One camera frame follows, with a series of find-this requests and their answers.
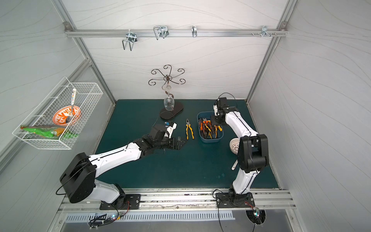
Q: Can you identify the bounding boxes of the large yellow black pliers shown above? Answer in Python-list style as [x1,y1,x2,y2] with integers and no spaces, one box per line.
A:
[186,119,195,140]

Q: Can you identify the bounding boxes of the orange black pliers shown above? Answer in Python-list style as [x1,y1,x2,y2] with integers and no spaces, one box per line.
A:
[198,118,210,139]

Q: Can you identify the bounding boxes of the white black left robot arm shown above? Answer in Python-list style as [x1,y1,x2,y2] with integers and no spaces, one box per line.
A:
[60,125,185,208]

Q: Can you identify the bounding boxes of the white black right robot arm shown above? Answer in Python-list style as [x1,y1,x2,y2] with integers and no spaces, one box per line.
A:
[211,97,269,195]

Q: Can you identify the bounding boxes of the teal plastic storage box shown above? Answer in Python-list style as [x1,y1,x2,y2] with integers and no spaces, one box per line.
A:
[197,111,224,143]

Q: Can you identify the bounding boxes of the white patterned ceramic bowl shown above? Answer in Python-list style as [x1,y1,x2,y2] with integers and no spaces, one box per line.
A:
[230,138,240,155]

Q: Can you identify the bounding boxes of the clear wine glass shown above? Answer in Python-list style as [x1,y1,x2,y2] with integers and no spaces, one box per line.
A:
[164,95,175,111]

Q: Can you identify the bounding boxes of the metal hook small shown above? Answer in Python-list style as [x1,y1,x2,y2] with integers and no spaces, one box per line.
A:
[191,26,197,38]

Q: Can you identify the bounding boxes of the spoon in basket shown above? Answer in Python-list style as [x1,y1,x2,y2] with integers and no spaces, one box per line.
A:
[65,89,77,124]

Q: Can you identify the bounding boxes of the metal hook clamp right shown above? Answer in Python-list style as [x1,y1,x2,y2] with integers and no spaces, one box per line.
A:
[251,26,277,38]

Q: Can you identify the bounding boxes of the metal hook clamp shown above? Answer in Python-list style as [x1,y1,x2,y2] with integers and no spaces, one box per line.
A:
[122,32,138,51]
[153,26,169,40]
[251,26,277,38]

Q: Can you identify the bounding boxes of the orange patterned plate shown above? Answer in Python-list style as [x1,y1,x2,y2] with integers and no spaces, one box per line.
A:
[52,106,81,126]

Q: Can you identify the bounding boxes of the metal hook clamp left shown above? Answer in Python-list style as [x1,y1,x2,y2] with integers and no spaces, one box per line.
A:
[122,32,138,51]

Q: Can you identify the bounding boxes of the metal hook clamp middle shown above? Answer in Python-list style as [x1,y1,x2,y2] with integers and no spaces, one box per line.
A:
[153,26,169,40]

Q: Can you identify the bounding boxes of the green snack bag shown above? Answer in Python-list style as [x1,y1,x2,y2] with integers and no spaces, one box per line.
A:
[20,125,79,139]

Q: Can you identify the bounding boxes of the yellow handled pliers in box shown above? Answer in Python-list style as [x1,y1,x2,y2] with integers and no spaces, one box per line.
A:
[210,125,222,139]

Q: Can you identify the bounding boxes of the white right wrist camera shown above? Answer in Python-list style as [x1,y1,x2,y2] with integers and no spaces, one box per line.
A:
[213,104,218,116]

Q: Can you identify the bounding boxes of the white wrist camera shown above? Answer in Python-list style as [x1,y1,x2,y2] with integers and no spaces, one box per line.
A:
[213,104,218,116]
[164,121,177,138]

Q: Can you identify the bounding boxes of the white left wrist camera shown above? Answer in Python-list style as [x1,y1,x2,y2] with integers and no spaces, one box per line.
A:
[164,121,177,138]

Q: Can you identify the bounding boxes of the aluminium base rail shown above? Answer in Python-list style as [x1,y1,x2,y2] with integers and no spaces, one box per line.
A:
[58,188,296,213]

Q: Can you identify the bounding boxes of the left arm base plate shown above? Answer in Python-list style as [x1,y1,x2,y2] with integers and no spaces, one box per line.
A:
[99,194,141,210]

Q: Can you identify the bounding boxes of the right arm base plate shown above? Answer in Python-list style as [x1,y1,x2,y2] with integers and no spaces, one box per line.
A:
[214,192,255,208]

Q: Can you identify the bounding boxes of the white vented cable duct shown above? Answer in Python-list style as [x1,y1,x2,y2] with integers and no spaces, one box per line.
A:
[64,210,235,223]

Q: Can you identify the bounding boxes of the white wire basket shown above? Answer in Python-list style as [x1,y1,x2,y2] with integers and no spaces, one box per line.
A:
[12,77,103,150]

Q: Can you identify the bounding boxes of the aluminium cross rail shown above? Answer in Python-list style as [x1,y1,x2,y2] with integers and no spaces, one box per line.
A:
[65,28,288,38]

